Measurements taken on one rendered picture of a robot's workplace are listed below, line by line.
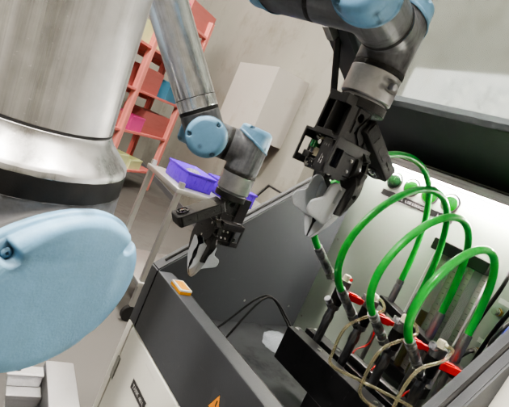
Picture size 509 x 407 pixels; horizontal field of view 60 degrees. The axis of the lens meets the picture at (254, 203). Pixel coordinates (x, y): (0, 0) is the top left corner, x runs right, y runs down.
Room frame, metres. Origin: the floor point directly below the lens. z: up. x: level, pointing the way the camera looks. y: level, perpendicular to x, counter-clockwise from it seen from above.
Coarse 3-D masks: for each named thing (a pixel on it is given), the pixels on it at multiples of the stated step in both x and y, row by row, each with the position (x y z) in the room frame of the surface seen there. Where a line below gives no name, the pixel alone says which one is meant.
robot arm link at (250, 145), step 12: (240, 132) 0.95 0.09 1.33; (252, 132) 0.94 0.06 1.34; (264, 132) 0.95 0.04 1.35; (240, 144) 0.94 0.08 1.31; (252, 144) 0.94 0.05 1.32; (264, 144) 0.95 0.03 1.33; (228, 156) 0.94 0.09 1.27; (240, 156) 0.94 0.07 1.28; (252, 156) 0.94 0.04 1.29; (264, 156) 0.97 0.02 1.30; (228, 168) 0.95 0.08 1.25; (240, 168) 0.94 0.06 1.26; (252, 168) 0.95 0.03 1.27; (252, 180) 0.96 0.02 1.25
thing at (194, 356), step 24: (168, 288) 0.96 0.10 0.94; (144, 312) 1.01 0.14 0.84; (168, 312) 0.94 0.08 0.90; (192, 312) 0.88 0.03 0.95; (144, 336) 0.98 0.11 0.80; (168, 336) 0.91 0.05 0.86; (192, 336) 0.85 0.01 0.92; (216, 336) 0.82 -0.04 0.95; (168, 360) 0.88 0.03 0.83; (192, 360) 0.82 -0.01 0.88; (216, 360) 0.78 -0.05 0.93; (240, 360) 0.77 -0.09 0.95; (168, 384) 0.85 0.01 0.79; (192, 384) 0.80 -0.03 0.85; (216, 384) 0.75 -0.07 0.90; (240, 384) 0.71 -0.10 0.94; (264, 384) 0.73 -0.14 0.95
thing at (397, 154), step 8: (392, 152) 0.91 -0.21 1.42; (400, 152) 0.93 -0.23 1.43; (408, 160) 0.95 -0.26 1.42; (416, 160) 0.96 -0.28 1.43; (424, 168) 0.98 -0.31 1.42; (424, 176) 1.00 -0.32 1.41; (424, 208) 1.05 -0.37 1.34; (424, 216) 1.05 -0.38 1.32; (424, 232) 1.06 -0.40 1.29; (312, 240) 0.85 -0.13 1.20; (416, 240) 1.06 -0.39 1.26; (416, 248) 1.06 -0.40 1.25; (408, 264) 1.06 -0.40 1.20; (400, 280) 1.06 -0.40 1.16
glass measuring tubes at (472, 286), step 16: (432, 256) 1.09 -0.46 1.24; (448, 256) 1.05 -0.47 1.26; (480, 272) 0.99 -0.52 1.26; (416, 288) 1.09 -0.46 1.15; (448, 288) 1.03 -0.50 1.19; (464, 288) 1.03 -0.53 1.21; (480, 288) 1.00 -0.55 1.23; (432, 304) 1.06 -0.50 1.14; (464, 304) 1.00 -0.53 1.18; (416, 320) 1.06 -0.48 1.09; (448, 320) 1.01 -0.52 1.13; (464, 320) 1.00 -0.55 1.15; (448, 336) 1.00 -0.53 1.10; (400, 352) 1.06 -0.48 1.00; (448, 352) 1.00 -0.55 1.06; (400, 368) 1.05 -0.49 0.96; (432, 384) 1.00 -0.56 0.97
